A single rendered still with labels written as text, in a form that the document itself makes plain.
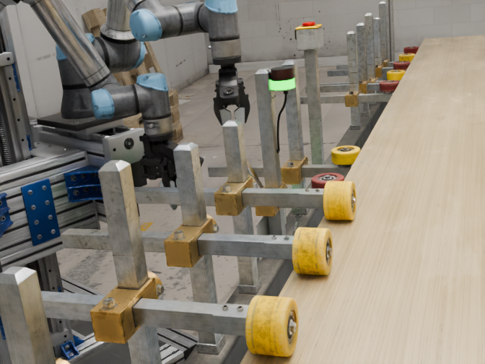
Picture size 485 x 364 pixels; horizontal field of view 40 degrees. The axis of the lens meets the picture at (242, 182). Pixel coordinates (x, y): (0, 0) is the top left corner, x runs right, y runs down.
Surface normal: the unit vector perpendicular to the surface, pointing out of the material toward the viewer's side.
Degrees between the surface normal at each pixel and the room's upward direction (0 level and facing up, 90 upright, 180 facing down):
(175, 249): 90
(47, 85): 90
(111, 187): 90
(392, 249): 0
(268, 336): 78
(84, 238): 90
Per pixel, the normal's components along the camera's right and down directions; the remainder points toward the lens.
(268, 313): -0.28, -0.54
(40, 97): 0.96, -0.02
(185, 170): -0.32, 0.32
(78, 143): -0.69, 0.29
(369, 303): -0.10, -0.95
